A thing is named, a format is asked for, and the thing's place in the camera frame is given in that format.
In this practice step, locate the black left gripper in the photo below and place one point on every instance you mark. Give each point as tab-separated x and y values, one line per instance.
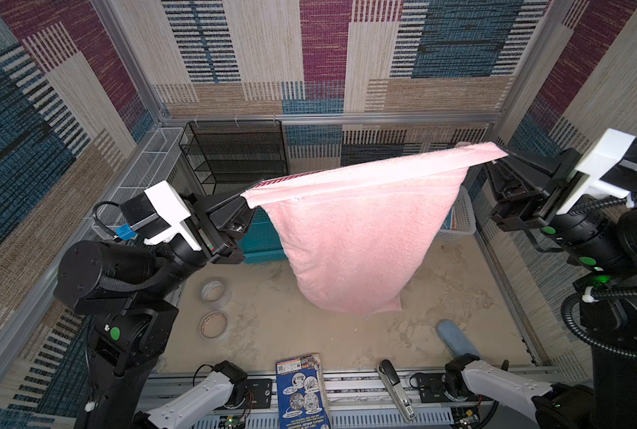
211	221

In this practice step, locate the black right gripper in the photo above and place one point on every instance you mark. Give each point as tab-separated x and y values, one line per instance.
530	197

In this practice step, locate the pink terry towel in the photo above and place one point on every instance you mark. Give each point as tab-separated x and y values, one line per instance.
354	236

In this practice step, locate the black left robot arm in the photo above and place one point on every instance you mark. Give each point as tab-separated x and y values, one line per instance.
124	289

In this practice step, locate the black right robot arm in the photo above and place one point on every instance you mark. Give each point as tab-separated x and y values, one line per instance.
598	234

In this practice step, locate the teal plastic basket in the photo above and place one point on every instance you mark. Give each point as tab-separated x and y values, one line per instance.
262	244

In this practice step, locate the white plastic basket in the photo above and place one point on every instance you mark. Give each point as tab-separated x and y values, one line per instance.
460	221

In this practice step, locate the blue printed package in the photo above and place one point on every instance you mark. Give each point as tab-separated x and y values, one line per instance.
301	393

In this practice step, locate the black silver stapler tool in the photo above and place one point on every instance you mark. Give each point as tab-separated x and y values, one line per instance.
395	389

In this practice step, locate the black wire shelf rack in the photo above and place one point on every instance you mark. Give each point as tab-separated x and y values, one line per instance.
228	155

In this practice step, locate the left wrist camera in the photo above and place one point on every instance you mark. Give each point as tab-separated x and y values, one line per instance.
159	214

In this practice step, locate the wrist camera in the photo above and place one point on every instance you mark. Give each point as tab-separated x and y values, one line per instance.
608	169
159	214

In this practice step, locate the white wire mesh tray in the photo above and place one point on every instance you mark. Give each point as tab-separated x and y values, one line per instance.
153	161

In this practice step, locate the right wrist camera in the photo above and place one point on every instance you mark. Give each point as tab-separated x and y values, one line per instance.
608	169

